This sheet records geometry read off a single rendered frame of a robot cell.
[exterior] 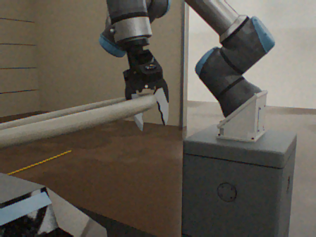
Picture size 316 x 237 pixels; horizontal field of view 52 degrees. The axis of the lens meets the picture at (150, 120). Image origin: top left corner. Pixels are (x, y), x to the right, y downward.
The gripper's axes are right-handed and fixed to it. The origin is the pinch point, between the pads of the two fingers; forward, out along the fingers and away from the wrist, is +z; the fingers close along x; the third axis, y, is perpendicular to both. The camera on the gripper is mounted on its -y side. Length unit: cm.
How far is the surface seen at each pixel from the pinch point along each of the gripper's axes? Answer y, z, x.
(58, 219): 12.7, 20.9, 28.1
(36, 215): 10.3, 17.3, 32.8
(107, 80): 580, -31, -53
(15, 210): 8.9, 14.2, 37.0
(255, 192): 33, 39, -40
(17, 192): 15.1, 11.4, 36.7
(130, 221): 156, 87, -1
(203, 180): 47, 34, -26
